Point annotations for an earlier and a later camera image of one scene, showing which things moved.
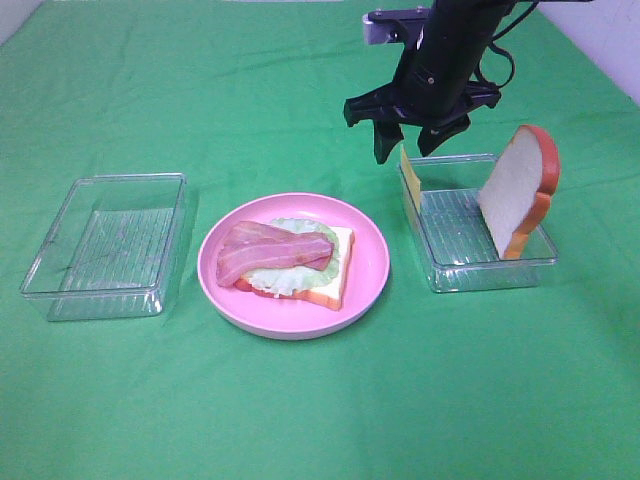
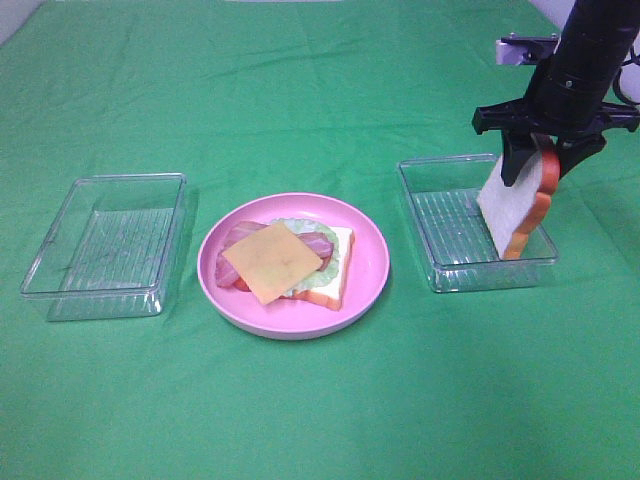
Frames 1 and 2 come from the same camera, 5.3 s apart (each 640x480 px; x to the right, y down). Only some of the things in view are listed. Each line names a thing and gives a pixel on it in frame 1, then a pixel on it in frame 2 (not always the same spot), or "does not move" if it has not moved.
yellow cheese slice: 411,180 → 272,262
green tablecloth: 247,98 does not move
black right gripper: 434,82 → 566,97
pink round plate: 293,319 does not move
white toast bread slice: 329,293 does not move
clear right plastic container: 454,241 does not move
